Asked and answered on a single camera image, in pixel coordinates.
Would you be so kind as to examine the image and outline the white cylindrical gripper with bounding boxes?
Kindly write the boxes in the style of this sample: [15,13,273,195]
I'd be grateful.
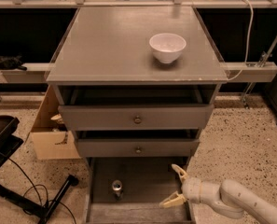
[159,164,201,208]

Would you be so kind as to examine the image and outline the silver redbull can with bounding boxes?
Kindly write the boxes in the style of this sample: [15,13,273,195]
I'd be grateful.
[111,180,123,200]

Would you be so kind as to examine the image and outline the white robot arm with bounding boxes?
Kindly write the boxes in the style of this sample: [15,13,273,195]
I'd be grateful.
[159,164,277,224]

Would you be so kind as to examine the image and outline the round middle drawer knob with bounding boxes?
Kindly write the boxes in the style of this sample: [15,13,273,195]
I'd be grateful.
[135,147,142,154]

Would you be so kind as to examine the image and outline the round drawer knob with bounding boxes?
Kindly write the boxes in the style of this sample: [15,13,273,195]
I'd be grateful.
[134,116,142,124]
[135,147,142,154]

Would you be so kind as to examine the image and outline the grey bottom drawer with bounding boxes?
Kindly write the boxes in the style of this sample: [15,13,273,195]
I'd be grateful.
[85,157,195,224]

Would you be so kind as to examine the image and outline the grey drawer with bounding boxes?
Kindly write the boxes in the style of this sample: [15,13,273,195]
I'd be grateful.
[85,157,195,224]
[77,130,200,158]
[59,86,214,131]

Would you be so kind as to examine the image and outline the round top drawer knob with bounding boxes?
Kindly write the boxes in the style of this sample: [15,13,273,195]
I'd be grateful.
[134,116,142,124]

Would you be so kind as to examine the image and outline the grey wooden drawer cabinet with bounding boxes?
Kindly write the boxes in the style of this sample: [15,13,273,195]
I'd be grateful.
[48,6,227,224]

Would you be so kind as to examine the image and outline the grey middle drawer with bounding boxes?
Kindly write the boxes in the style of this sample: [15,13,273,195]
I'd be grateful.
[77,130,200,158]

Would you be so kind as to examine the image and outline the grey top drawer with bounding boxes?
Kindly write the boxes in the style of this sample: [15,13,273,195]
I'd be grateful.
[59,86,214,131]

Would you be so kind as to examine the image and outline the open cardboard box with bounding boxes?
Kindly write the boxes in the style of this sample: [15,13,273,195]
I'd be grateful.
[30,87,79,160]

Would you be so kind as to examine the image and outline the white ceramic bowl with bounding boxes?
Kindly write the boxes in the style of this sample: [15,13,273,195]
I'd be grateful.
[149,33,187,63]

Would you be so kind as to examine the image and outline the black chair base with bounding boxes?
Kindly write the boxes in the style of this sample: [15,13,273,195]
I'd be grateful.
[0,115,78,224]

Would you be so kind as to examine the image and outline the black bag on shelf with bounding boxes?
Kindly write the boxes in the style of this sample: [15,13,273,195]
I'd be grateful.
[0,56,27,71]

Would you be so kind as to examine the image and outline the black floor cable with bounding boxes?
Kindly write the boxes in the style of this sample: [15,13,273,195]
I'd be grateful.
[0,149,78,224]

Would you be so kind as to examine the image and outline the white hanging cable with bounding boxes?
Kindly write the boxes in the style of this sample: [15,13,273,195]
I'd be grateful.
[227,0,255,82]

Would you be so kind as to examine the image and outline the grey metal rail frame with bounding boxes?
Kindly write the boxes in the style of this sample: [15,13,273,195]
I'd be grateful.
[0,0,277,105]

